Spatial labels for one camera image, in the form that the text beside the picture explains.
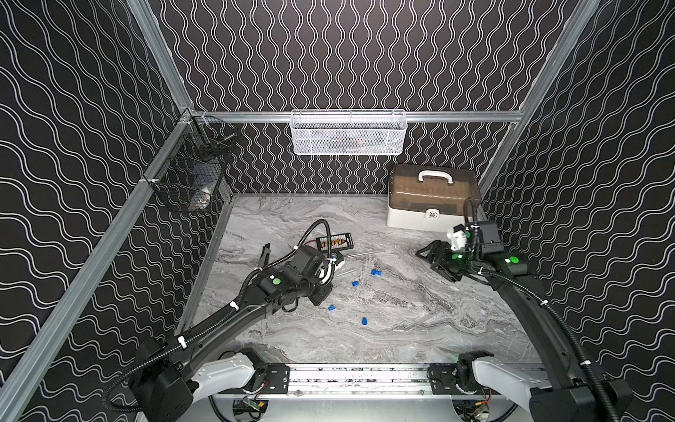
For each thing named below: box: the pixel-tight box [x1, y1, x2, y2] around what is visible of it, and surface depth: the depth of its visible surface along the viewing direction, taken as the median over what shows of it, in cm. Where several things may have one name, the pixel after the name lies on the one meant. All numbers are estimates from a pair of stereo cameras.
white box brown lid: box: [386, 163, 482, 233], surface depth 100 cm
